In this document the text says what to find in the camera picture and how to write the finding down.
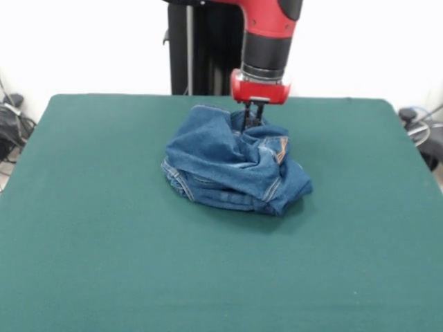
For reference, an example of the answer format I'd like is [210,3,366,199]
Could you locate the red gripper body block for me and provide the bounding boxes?
[230,68,293,106]

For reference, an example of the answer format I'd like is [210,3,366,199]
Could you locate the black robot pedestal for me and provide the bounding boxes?
[163,3,245,97]

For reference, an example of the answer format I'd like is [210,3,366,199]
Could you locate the grey chair base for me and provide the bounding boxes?
[397,105,443,172]

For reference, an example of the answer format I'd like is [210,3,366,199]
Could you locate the blue denim jeans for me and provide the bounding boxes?
[161,104,314,218]

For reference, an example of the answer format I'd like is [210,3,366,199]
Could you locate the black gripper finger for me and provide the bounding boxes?
[255,101,266,129]
[242,101,254,134]

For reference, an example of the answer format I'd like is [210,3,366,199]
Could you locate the dark green table cloth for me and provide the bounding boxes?
[0,93,443,332]

